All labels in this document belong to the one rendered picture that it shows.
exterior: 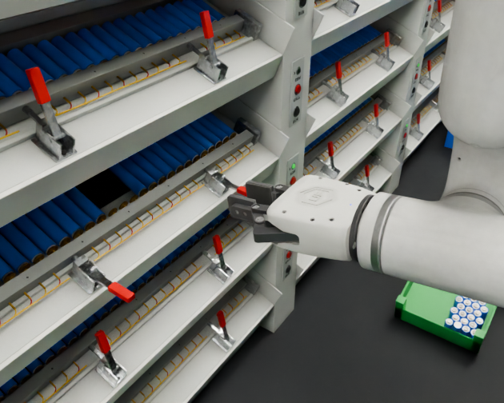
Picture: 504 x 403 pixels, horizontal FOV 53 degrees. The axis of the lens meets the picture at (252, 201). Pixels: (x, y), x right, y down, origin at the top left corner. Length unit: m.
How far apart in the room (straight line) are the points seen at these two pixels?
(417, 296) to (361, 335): 0.19
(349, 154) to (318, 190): 0.76
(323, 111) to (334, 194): 0.55
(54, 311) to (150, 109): 0.27
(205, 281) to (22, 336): 0.38
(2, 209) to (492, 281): 0.46
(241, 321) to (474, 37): 0.85
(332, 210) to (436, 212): 0.11
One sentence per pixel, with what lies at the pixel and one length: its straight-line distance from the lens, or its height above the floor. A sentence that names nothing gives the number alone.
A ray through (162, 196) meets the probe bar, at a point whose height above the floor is 0.52.
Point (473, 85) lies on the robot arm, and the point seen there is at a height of 0.80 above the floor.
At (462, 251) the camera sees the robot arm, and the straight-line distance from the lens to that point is 0.49.
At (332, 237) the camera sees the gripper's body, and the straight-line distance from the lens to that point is 0.53.
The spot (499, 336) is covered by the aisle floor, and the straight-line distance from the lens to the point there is 1.37.
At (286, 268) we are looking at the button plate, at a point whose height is 0.18.
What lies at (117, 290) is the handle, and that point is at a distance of 0.64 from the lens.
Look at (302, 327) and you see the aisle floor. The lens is 1.26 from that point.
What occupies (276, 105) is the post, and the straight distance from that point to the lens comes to 0.90.
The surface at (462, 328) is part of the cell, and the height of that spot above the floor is 0.07.
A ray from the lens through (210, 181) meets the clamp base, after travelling 0.82.
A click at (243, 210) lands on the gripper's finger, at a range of 0.60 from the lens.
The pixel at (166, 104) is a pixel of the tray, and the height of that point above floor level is 0.68.
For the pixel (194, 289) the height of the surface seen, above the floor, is 0.30.
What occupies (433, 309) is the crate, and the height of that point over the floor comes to 0.02.
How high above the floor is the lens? 0.94
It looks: 35 degrees down
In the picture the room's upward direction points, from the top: straight up
